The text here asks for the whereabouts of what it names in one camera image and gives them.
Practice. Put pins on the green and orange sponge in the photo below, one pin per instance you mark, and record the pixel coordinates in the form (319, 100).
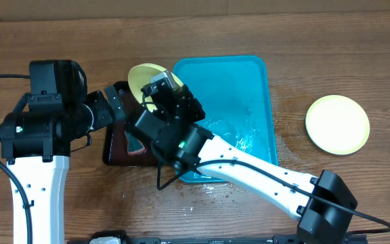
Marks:
(134, 146)

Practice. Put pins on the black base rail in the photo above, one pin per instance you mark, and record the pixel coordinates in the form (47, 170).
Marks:
(120, 236)

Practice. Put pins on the green plate top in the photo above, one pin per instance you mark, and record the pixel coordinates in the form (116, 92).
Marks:
(140, 75)

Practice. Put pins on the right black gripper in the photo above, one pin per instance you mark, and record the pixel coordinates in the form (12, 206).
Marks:
(193, 102)

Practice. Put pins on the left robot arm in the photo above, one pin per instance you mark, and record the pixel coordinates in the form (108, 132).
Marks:
(35, 141)

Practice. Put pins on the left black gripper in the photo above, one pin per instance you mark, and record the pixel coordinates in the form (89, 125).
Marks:
(97, 99)

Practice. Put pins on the teal plastic tray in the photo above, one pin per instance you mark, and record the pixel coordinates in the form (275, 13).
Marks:
(234, 93)

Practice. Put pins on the green plate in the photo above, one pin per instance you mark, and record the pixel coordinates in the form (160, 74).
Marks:
(337, 125)
(140, 75)

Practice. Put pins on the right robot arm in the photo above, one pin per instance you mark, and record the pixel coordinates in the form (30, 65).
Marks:
(323, 206)

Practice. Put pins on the black rectangular tray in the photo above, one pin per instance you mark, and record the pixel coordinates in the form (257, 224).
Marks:
(115, 145)

